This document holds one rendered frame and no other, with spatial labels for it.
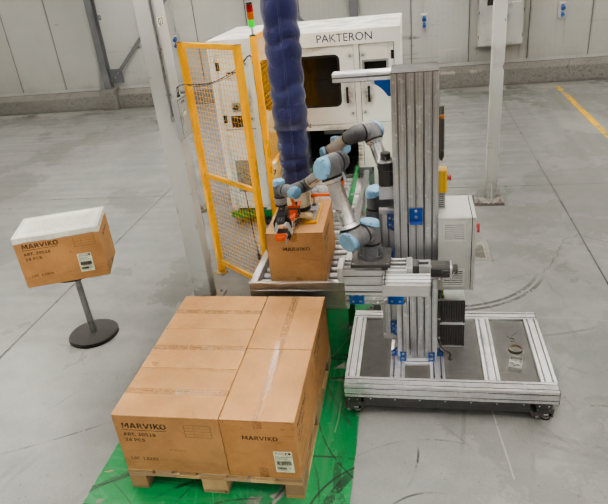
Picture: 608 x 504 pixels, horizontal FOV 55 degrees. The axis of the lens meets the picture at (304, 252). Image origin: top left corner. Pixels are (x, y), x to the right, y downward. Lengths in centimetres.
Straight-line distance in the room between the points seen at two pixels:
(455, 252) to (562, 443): 124
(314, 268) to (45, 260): 197
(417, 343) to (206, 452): 148
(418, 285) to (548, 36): 981
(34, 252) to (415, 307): 273
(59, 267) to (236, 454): 211
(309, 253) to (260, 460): 146
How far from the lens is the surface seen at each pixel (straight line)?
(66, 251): 457
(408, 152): 324
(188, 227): 486
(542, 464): 363
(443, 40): 1240
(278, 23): 377
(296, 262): 403
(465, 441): 368
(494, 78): 639
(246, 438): 316
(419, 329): 376
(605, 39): 1290
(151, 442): 339
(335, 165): 310
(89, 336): 507
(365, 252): 328
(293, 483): 333
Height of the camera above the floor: 259
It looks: 27 degrees down
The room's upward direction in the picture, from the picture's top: 6 degrees counter-clockwise
